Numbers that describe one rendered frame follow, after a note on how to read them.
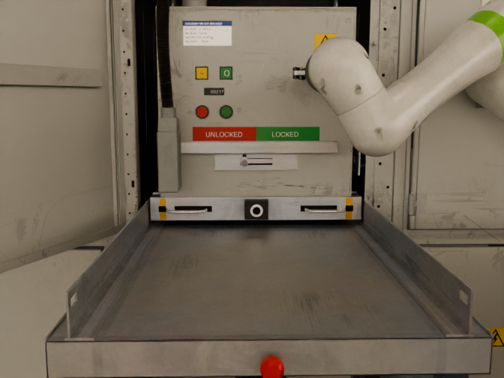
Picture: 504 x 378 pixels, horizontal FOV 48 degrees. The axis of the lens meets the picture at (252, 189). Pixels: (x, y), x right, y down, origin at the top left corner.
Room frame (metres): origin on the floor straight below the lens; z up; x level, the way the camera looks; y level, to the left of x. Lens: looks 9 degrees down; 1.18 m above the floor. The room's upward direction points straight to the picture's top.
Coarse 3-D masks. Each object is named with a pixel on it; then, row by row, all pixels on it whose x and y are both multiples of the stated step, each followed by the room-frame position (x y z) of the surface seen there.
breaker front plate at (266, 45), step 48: (192, 48) 1.43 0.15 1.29; (240, 48) 1.43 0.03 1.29; (288, 48) 1.43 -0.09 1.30; (192, 96) 1.43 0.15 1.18; (240, 96) 1.43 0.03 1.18; (288, 96) 1.43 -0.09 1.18; (192, 192) 1.43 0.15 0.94; (240, 192) 1.43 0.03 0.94; (288, 192) 1.43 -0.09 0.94; (336, 192) 1.43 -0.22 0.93
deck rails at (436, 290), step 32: (128, 224) 1.16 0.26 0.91; (384, 224) 1.21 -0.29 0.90; (128, 256) 1.13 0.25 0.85; (384, 256) 1.13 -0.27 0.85; (416, 256) 0.98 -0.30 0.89; (96, 288) 0.88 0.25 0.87; (416, 288) 0.94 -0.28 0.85; (448, 288) 0.83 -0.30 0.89; (96, 320) 0.79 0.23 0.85; (448, 320) 0.79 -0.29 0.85
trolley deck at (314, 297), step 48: (192, 240) 1.28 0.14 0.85; (240, 240) 1.28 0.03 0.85; (288, 240) 1.28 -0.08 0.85; (336, 240) 1.28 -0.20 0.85; (144, 288) 0.95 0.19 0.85; (192, 288) 0.95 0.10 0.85; (240, 288) 0.95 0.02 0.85; (288, 288) 0.95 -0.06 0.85; (336, 288) 0.95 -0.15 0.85; (384, 288) 0.95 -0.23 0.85; (48, 336) 0.74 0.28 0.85; (96, 336) 0.75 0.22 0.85; (144, 336) 0.75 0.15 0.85; (192, 336) 0.75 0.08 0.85; (240, 336) 0.75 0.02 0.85; (288, 336) 0.75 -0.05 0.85; (336, 336) 0.75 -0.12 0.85; (384, 336) 0.75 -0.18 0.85; (432, 336) 0.75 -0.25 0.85; (480, 336) 0.75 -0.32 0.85
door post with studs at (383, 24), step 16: (384, 0) 1.42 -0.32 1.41; (384, 16) 1.42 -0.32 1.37; (384, 32) 1.42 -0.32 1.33; (384, 48) 1.42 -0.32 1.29; (384, 64) 1.42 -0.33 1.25; (384, 80) 1.42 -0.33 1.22; (368, 160) 1.43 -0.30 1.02; (384, 160) 1.43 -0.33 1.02; (368, 176) 1.43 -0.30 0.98; (384, 176) 1.42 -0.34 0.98; (368, 192) 1.43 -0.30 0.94; (384, 192) 1.43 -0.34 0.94; (384, 208) 1.43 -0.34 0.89
